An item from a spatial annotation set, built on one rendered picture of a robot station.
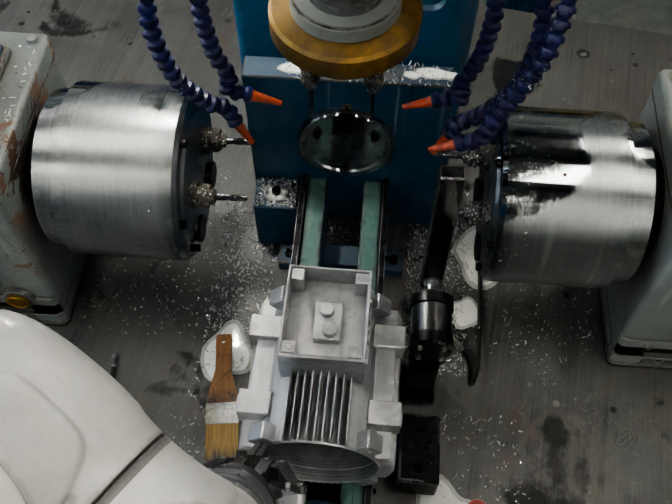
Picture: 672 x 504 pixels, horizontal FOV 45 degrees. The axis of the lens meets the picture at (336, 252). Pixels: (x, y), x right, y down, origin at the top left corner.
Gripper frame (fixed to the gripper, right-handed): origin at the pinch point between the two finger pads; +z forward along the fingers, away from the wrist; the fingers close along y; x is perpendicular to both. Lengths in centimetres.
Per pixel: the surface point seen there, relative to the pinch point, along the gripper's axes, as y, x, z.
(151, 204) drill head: 18.3, -28.6, 15.9
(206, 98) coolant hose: 11.0, -42.0, 11.1
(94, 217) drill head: 26.2, -26.5, 17.2
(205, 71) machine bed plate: 24, -60, 69
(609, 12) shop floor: -89, -119, 196
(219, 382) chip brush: 11.1, -3.2, 36.1
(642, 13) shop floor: -101, -120, 197
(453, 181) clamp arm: -19.6, -32.5, 2.4
